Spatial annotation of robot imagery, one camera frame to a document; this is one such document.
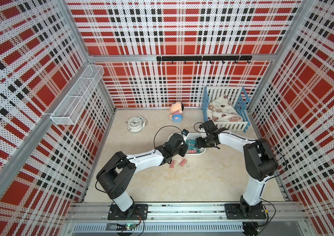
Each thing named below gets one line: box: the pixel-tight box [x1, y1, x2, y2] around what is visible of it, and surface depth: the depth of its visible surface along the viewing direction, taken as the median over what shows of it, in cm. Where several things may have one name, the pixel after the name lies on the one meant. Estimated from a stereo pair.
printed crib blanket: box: [207, 94, 244, 122], surface depth 117 cm
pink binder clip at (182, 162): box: [176, 158, 191, 168], surface depth 92 cm
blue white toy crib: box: [201, 86, 251, 133], surface depth 113 cm
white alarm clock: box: [127, 115, 148, 133], surface depth 109 cm
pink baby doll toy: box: [168, 101, 184, 123], surface depth 113 cm
